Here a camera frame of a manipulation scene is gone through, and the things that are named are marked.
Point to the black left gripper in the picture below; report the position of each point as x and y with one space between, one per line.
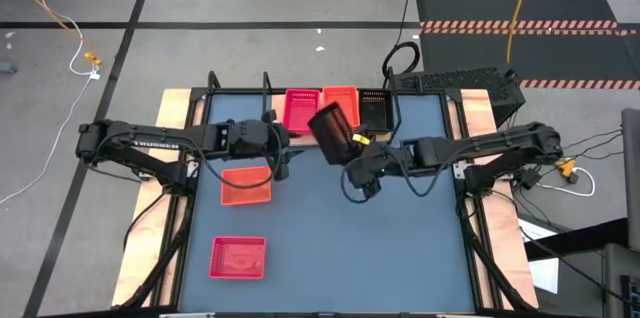
257 140

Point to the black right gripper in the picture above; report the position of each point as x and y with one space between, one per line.
377 165

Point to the black plastic mesh basket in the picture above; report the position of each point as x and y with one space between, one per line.
375 113
332 133

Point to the red plastic mesh basket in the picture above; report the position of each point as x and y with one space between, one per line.
237 258
300 108

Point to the orange plastic mesh basket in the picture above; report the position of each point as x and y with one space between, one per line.
342 95
250 198

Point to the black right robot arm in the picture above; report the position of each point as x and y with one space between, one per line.
475 150

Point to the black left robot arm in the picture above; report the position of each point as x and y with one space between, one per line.
150 140

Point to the small yellow tag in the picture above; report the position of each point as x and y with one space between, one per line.
361 139

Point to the wooden table side plank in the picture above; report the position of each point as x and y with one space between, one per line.
172 108
474 103

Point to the black floor mat striped edge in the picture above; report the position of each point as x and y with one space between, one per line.
475 53
475 3

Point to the black power adapter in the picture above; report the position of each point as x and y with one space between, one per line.
530 178

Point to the yellow power plug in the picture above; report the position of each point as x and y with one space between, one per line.
567 168

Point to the white paper sheet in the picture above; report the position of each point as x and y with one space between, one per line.
545 273

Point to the black slanted bar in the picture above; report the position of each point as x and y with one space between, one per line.
575 243

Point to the small grey floor object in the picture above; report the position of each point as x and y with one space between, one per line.
7 68

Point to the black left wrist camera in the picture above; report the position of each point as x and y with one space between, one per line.
281 170

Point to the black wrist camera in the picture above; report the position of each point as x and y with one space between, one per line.
371 189
281 170

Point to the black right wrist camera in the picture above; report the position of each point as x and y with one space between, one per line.
371 189

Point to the black aluminium rig frame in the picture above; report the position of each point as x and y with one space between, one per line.
235 91

